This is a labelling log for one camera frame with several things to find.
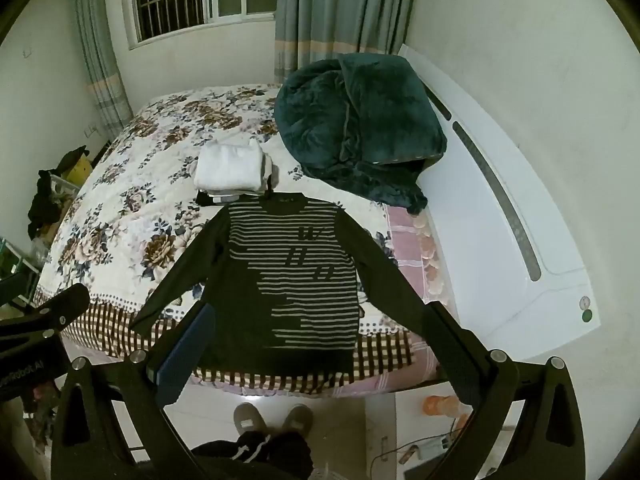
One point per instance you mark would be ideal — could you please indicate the person's shoe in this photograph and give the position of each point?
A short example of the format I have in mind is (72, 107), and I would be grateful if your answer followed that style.
(298, 417)
(249, 416)

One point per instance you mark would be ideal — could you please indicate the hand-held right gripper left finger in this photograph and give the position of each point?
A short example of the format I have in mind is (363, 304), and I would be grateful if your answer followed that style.
(185, 350)

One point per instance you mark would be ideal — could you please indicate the floral quilt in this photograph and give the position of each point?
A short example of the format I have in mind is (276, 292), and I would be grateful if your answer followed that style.
(135, 210)

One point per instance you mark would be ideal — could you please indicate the person's right shoe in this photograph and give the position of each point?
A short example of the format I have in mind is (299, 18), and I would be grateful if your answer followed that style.
(298, 417)

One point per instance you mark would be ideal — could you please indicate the grey-green curtain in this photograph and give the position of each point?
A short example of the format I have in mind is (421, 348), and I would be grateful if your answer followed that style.
(340, 10)
(97, 60)

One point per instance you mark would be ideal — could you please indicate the white folded garment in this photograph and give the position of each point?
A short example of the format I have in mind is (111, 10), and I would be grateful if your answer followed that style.
(227, 165)

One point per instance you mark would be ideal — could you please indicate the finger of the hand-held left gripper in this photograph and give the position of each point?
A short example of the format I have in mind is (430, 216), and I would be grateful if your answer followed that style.
(65, 305)

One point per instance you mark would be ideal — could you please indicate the dark green plush blanket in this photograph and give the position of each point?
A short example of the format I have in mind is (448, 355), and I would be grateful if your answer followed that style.
(350, 120)

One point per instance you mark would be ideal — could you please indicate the white headboard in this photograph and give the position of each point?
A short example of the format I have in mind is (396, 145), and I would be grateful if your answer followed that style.
(480, 240)

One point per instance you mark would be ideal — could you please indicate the pink bed sheet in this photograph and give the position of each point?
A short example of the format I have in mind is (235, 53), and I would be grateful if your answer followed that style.
(415, 255)

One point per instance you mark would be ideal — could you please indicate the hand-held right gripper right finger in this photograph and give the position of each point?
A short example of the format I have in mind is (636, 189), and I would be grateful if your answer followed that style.
(450, 350)

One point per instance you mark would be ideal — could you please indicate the yellow bag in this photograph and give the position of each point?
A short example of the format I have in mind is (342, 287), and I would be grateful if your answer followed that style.
(77, 167)

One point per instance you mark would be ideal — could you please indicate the white power strip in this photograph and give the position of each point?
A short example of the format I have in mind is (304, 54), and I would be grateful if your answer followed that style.
(434, 447)

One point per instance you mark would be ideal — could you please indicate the dark striped sweater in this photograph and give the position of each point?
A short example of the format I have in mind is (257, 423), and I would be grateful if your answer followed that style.
(300, 280)

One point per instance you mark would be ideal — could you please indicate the pile of dark clothes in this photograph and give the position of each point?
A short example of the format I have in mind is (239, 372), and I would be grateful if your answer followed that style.
(45, 205)

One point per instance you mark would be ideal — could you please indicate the person's left shoe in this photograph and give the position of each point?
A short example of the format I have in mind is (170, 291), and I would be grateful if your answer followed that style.
(249, 416)

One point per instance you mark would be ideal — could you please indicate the orange bottle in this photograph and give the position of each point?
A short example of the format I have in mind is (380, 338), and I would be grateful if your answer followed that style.
(442, 406)

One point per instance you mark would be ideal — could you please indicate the green stool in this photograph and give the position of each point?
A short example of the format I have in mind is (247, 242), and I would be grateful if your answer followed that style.
(15, 270)

